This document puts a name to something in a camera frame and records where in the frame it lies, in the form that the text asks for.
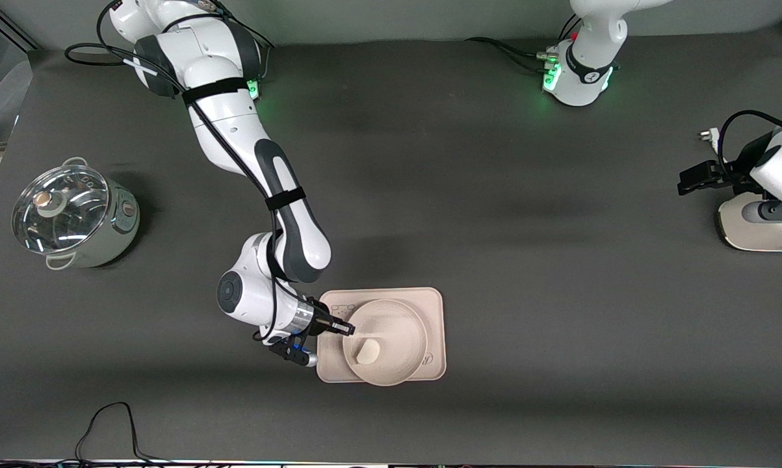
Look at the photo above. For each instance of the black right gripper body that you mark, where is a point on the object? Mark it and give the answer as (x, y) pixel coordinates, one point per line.
(322, 321)

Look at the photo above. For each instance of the white half-moon steamed bun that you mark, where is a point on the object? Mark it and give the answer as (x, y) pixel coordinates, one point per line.
(368, 353)

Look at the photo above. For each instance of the beige round plate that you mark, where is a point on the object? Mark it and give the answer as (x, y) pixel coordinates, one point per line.
(397, 344)

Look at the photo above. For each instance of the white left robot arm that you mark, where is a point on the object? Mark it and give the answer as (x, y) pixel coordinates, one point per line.
(592, 32)

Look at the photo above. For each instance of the beige rectangular rabbit tray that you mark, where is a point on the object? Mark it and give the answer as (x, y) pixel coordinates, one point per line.
(433, 312)

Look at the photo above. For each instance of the pale green electric pot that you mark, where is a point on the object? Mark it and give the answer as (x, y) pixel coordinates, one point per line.
(114, 234)

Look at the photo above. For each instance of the glass pot lid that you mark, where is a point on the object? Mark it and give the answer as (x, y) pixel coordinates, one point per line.
(59, 208)

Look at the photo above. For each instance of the translucent grey plastic object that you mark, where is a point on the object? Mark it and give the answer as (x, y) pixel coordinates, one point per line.
(10, 97)

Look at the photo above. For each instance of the aluminium frame bar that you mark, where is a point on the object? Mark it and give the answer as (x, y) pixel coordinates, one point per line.
(7, 31)

